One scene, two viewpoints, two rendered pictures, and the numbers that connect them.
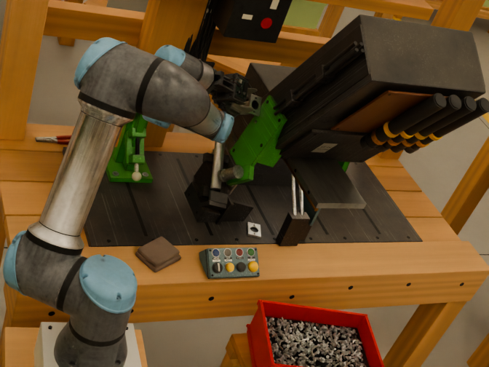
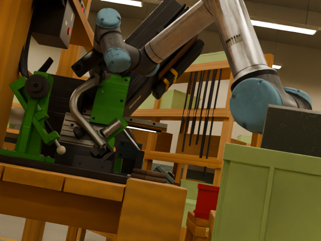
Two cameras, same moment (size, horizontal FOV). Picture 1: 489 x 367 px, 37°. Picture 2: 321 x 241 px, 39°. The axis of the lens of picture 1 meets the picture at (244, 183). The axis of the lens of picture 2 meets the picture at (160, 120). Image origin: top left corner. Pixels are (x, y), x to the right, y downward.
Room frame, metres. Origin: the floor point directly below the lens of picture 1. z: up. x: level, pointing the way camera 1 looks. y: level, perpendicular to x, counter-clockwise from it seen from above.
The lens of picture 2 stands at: (0.67, 1.29, 0.91)
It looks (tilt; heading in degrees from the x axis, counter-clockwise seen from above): 7 degrees up; 304
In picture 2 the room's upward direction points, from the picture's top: 10 degrees clockwise
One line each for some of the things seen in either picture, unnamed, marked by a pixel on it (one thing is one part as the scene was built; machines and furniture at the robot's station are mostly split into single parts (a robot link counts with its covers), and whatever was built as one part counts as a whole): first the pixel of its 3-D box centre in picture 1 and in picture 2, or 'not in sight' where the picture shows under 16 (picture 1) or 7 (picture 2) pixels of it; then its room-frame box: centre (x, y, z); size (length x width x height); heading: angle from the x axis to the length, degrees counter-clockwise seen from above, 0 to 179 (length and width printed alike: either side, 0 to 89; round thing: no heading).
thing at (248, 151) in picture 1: (267, 137); (111, 100); (1.79, -0.01, 1.17); 0.13 x 0.12 x 0.20; 124
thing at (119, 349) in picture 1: (94, 337); not in sight; (1.04, 0.17, 1.01); 0.15 x 0.15 x 0.10
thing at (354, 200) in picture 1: (311, 162); (120, 121); (1.84, -0.16, 1.11); 0.39 x 0.16 x 0.03; 34
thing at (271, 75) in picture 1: (284, 127); (63, 123); (2.06, -0.05, 1.07); 0.30 x 0.18 x 0.34; 124
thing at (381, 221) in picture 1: (250, 198); (83, 170); (1.88, -0.04, 0.89); 1.10 x 0.42 x 0.02; 124
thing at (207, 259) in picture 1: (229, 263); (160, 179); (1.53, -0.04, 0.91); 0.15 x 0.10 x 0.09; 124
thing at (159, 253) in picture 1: (158, 253); (148, 175); (1.46, 0.14, 0.91); 0.10 x 0.08 x 0.03; 152
